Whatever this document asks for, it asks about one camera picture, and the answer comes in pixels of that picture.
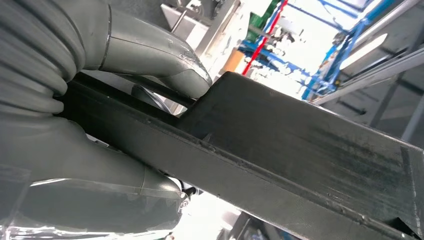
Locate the blue metal shelf rack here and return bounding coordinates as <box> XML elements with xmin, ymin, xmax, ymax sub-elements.
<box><xmin>300</xmin><ymin>0</ymin><xmax>400</xmax><ymax>101</ymax></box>

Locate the blue cart with green bins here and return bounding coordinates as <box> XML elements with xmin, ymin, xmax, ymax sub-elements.
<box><xmin>237</xmin><ymin>0</ymin><xmax>300</xmax><ymax>78</ymax></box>

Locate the cardboard box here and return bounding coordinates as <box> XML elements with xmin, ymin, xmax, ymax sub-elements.
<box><xmin>220</xmin><ymin>48</ymin><xmax>247</xmax><ymax>75</ymax></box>

